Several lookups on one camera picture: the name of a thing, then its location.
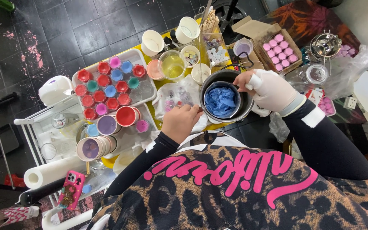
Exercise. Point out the white power socket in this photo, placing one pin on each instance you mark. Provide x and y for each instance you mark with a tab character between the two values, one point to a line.
350	103

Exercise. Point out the person's left hand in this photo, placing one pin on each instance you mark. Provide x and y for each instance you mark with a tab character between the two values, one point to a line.
179	124

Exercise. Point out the white nail lamp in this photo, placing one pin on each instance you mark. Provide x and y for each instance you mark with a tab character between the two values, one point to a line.
54	91

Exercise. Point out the small blue candle cup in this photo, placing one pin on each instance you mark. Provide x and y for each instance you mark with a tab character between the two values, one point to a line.
92	130

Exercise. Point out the white metal cart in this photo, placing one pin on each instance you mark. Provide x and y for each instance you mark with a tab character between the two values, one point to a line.
34	127

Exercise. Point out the black chair base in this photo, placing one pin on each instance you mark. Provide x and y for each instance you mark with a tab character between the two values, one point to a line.
230	14

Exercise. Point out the person's right fingers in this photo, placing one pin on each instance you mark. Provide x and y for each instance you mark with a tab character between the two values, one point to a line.
246	83

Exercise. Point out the person's right hand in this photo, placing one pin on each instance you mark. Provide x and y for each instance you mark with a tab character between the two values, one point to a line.
272	91

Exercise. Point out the tray of pink wax pieces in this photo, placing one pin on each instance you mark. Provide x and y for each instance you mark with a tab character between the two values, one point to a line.
326	105

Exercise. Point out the group of pink flower candles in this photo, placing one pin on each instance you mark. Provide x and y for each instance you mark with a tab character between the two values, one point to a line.
279	52

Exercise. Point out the steel cup of blue wax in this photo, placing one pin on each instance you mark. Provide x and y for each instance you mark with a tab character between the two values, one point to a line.
220	100

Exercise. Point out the white paper cup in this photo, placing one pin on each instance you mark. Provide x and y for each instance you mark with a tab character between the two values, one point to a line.
187	30
152	43

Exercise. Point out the clear glass jar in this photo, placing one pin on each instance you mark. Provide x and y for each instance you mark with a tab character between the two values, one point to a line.
316	73

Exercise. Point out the pink patterned paper bag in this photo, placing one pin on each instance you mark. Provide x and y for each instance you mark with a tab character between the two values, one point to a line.
11	215

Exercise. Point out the small cup of lilac wax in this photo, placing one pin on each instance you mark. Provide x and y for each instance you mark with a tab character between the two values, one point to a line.
243	48

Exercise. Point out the clear box of white wicks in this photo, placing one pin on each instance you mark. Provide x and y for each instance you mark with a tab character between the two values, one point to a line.
217	52

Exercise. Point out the colourful patterned cloth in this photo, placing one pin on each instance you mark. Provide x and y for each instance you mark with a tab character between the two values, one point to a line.
305	19

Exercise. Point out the thin metal stirring stick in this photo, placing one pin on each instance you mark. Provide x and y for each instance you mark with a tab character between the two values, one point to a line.
230	84

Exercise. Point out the steel pouring pitcher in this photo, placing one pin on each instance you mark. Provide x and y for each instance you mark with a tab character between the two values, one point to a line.
326	44

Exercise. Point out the peach coloured cup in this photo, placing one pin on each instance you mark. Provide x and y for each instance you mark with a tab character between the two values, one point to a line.
153	69

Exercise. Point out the white paper towel roll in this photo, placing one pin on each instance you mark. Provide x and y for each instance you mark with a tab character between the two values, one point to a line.
53	172

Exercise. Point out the group of small coloured candle cups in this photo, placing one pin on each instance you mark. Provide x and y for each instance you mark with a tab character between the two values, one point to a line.
112	86

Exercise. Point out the person's leopard print shirt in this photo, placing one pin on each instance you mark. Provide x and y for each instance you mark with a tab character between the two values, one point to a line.
235	198

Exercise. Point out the large purple wax cup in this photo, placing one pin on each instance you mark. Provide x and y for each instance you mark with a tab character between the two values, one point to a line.
106	125

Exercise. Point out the crumpled clear plastic bag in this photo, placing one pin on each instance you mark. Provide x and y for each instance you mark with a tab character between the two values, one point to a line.
347	72

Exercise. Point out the glass measuring cup yellow liquid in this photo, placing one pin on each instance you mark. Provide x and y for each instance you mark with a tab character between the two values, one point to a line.
172	65

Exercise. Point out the black wax melting pot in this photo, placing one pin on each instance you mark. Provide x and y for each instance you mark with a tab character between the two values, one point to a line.
217	75

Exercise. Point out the person's left fingers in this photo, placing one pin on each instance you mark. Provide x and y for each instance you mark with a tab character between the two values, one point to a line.
187	108

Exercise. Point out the white cup with stick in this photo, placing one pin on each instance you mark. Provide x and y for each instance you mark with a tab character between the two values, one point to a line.
201	74

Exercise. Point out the large red wax cup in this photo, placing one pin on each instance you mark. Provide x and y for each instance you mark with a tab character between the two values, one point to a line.
126	115

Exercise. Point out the small pink candle cup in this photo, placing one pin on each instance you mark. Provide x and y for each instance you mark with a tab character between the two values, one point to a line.
142	126

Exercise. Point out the white plastic tray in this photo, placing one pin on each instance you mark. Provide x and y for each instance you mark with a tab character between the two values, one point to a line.
147	91

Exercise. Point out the stack of purple paper cups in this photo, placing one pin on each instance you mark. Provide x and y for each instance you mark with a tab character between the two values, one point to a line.
91	148

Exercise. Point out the clear plastic water bottle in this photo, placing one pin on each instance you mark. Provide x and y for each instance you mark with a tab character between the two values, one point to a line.
99	182

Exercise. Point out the open cardboard box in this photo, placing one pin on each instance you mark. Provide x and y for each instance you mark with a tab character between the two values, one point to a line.
251	30

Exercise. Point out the phone in pink case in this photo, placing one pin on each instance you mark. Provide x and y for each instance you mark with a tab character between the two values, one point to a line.
72	190

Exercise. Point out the bundle of wooden sticks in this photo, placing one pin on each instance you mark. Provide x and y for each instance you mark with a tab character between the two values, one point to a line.
209	22

